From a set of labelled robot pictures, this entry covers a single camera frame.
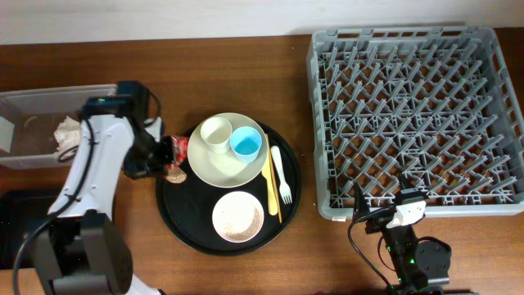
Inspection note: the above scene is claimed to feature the red snack wrapper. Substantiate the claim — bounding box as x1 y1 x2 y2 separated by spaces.
166 136 188 174

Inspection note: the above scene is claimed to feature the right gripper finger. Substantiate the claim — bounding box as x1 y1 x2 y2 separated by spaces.
397 174 418 192
352 183 370 221

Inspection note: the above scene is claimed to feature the yellow plastic knife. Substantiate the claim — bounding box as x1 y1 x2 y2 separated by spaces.
261 153 278 216

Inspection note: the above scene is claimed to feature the white label on bin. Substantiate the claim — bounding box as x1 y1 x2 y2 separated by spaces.
0 117 15 152

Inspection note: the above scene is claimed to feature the small pink bowl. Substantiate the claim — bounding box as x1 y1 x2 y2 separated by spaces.
211 191 264 243

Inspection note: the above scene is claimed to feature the white tissue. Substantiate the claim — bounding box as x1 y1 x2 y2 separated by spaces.
53 116 81 156

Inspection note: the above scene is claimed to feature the clear plastic bin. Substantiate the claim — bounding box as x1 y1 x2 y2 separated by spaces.
1 84 116 170

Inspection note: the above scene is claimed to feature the light blue cup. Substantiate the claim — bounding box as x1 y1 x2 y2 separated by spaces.
230 126 262 163

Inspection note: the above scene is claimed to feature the cream cup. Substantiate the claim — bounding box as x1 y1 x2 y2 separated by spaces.
200 116 233 154

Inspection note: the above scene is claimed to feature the round black tray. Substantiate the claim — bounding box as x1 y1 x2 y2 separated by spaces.
156 124 301 256

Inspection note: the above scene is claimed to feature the white plastic fork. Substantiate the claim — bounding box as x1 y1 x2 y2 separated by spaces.
270 145 292 205

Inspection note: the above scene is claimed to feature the brown cookie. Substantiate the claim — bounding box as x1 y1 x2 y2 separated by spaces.
165 167 187 184

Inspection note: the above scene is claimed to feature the large beige plate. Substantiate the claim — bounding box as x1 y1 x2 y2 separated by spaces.
187 112 268 188

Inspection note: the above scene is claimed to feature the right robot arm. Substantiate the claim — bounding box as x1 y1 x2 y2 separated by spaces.
348 175 452 294

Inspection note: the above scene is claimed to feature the grey dishwasher rack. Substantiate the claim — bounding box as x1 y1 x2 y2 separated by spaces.
306 26 523 221

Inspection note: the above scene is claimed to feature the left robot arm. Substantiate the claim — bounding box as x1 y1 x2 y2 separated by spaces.
22 94 174 294

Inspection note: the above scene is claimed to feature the wooden chopstick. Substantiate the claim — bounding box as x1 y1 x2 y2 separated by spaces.
265 133 282 224

